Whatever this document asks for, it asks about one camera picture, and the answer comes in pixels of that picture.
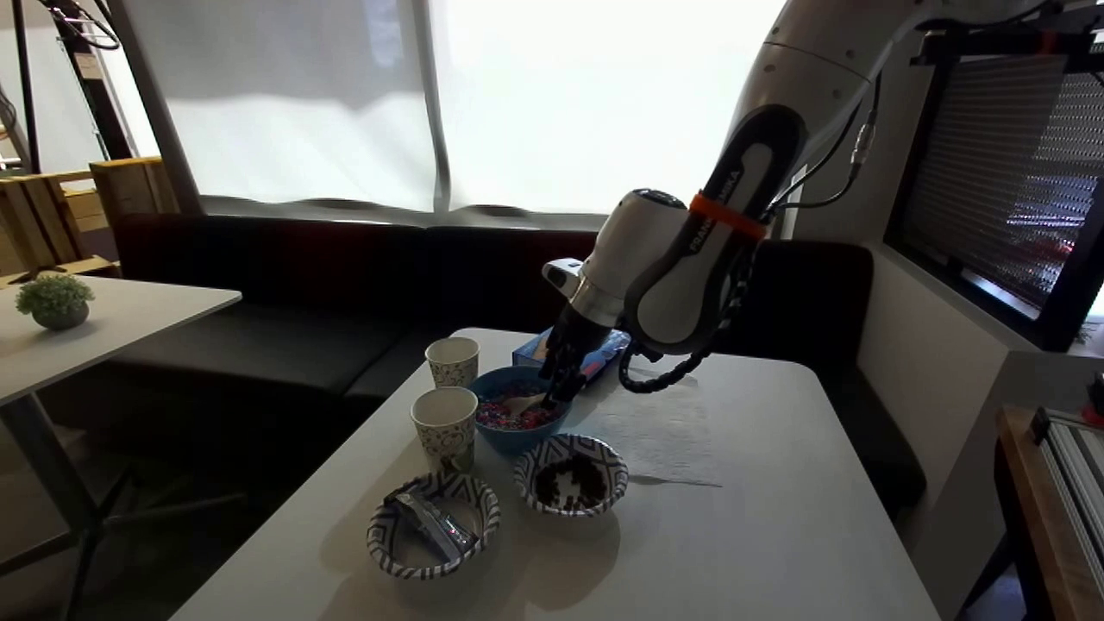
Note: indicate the patterned paper cup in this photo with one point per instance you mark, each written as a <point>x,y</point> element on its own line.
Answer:
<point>445,427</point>
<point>452,359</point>

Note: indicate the patterned bowl with wrapped candy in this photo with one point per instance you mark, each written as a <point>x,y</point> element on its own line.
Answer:
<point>403,553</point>

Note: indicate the blue cookie box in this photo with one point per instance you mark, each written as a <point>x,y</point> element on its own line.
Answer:
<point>592,367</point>

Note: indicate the white paper napkin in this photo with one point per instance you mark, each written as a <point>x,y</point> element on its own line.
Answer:
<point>664,436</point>

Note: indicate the wooden spoon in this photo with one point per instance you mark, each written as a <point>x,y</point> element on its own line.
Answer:
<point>522,400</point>

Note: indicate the small potted plant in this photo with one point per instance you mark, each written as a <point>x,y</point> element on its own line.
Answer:
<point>58,301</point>

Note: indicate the silver wrapped candy bar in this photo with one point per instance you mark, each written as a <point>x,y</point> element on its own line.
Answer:
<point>431,524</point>

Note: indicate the wooden shelf unit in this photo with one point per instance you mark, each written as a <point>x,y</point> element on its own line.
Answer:
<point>48,218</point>

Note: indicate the blue bowl with colourful candy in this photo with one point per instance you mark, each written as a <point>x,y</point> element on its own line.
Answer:
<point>522,428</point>

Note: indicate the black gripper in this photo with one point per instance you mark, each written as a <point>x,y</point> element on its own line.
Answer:
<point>572,338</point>

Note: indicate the neighbouring white table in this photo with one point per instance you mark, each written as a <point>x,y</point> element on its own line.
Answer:
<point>33,358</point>

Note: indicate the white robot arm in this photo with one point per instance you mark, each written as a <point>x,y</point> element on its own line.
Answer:
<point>671,275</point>

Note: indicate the patterned bowl with chocolate pieces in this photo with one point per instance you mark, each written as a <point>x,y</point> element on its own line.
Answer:
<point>572,478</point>

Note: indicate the black bench seat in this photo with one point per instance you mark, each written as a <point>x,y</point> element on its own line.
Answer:
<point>331,318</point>

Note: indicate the patterned paper cup far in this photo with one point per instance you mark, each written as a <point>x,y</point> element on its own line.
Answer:
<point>452,359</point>

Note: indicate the black monitor screen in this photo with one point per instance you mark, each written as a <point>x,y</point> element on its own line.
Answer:
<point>1002,190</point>

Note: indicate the patterned paper cup near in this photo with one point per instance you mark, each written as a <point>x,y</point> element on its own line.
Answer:
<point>445,427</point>

